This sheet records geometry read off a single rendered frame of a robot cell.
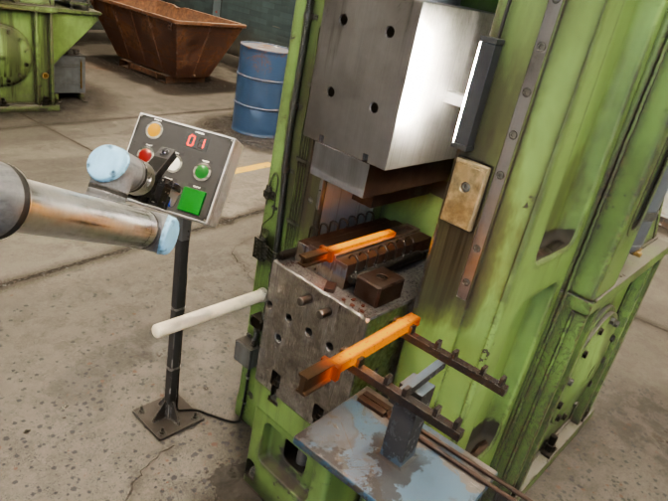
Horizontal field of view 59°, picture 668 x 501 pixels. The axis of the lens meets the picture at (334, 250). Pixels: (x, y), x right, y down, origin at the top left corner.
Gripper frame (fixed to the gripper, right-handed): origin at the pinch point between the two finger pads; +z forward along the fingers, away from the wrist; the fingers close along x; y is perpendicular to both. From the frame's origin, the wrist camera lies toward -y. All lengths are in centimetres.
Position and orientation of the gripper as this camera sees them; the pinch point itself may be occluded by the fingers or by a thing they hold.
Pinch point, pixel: (177, 189)
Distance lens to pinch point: 175.7
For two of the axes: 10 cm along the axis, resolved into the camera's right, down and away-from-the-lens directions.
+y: -3.1, 9.5, -0.7
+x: 9.4, 2.9, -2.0
